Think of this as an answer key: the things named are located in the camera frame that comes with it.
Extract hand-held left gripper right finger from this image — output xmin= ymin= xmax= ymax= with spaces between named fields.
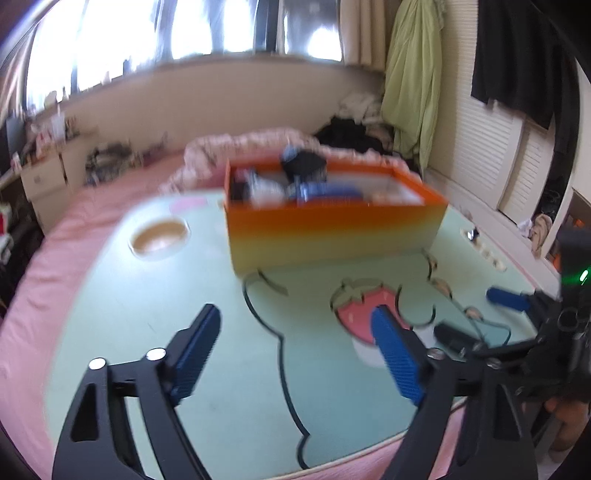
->
xmin=370 ymin=305 xmax=539 ymax=480

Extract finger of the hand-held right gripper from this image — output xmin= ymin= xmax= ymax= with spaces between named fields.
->
xmin=486 ymin=286 xmax=561 ymax=321
xmin=433 ymin=322 xmax=548 ymax=363

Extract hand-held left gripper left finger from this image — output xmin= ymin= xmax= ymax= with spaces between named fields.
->
xmin=52 ymin=303 xmax=222 ymax=480

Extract orange cardboard box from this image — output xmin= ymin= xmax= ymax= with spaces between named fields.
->
xmin=224 ymin=158 xmax=450 ymax=278

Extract grey furry scrunchie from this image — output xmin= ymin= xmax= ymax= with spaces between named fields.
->
xmin=249 ymin=178 xmax=289 ymax=206

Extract blue metal tin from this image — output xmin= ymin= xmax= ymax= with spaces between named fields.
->
xmin=295 ymin=182 xmax=365 ymax=204

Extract black lace scrunchie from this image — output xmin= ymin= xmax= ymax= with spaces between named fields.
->
xmin=281 ymin=150 xmax=326 ymax=178

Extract mint green cartoon desktop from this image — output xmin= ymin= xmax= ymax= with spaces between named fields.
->
xmin=44 ymin=189 xmax=561 ymax=472

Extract person's right hand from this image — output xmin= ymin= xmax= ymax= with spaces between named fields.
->
xmin=542 ymin=397 xmax=583 ymax=462

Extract beige cloth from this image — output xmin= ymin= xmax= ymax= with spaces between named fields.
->
xmin=529 ymin=215 xmax=555 ymax=257

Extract white louvered closet doors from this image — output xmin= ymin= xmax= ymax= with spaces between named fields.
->
xmin=425 ymin=65 xmax=564 ymax=227

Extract pink floral blanket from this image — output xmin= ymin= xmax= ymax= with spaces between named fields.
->
xmin=159 ymin=128 xmax=416 ymax=195

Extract striped clothes heap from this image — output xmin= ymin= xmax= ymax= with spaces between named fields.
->
xmin=85 ymin=143 xmax=144 ymax=185

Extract black clothes pile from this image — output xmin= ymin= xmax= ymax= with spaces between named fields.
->
xmin=314 ymin=115 xmax=393 ymax=155

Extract white drawer cabinet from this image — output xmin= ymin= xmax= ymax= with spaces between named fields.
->
xmin=21 ymin=134 xmax=100 ymax=204

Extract green hanging garment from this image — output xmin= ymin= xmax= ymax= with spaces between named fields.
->
xmin=381 ymin=0 xmax=446 ymax=174

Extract white clothes pile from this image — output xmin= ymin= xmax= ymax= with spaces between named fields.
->
xmin=339 ymin=92 xmax=384 ymax=125

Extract black hanging garment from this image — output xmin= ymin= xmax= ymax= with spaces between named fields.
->
xmin=471 ymin=0 xmax=583 ymax=130

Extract beige curtain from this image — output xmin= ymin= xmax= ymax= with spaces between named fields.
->
xmin=339 ymin=0 xmax=402 ymax=70

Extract window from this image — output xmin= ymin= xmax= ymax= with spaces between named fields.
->
xmin=23 ymin=0 xmax=345 ymax=112

